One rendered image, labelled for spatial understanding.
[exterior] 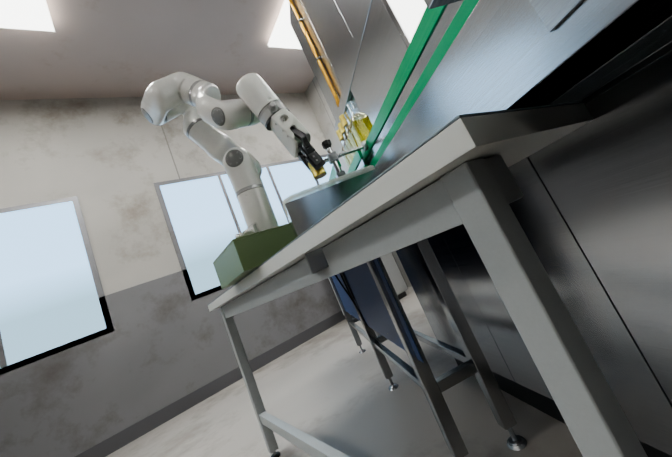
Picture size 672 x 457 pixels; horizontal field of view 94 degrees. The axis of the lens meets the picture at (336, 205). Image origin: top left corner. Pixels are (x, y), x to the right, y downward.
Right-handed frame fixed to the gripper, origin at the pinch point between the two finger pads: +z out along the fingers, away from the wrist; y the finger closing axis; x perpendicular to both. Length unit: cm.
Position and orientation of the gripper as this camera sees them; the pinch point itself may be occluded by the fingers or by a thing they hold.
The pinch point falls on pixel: (315, 164)
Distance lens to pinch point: 79.2
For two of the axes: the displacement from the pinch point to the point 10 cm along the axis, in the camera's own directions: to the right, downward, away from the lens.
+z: 6.4, 7.6, -1.0
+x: -7.6, 6.0, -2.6
